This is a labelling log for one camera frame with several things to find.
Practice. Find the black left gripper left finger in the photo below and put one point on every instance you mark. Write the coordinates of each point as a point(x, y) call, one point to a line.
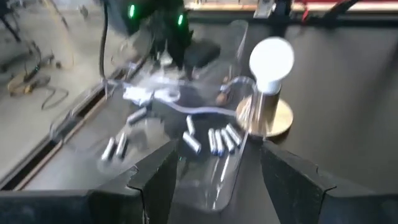
point(158, 180)

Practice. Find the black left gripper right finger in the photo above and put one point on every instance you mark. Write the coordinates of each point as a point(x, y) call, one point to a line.
point(292, 186)

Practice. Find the clear plastic bin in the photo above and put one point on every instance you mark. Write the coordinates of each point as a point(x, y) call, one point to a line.
point(236, 37)
point(199, 186)

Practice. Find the white battery with blue end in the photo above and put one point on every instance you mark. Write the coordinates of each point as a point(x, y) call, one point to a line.
point(136, 115)
point(219, 142)
point(233, 134)
point(121, 145)
point(228, 140)
point(191, 142)
point(109, 149)

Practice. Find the screws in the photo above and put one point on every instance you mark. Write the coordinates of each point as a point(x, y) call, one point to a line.
point(190, 125)

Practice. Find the small dark cylinder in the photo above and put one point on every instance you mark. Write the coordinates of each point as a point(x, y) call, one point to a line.
point(212, 141)

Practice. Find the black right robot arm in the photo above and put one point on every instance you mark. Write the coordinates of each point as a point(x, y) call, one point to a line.
point(149, 9)

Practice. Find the brass lamp base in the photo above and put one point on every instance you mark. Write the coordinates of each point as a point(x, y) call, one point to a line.
point(280, 121)

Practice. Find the white light bulb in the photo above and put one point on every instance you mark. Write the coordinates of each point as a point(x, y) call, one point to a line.
point(270, 62)

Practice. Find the black table mat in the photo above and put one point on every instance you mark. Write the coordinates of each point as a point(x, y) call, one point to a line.
point(342, 93)

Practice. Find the yellow power plug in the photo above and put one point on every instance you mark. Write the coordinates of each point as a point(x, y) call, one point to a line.
point(21, 85)

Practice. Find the silver metal bracket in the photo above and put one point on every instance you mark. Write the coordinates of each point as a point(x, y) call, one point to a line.
point(264, 9)

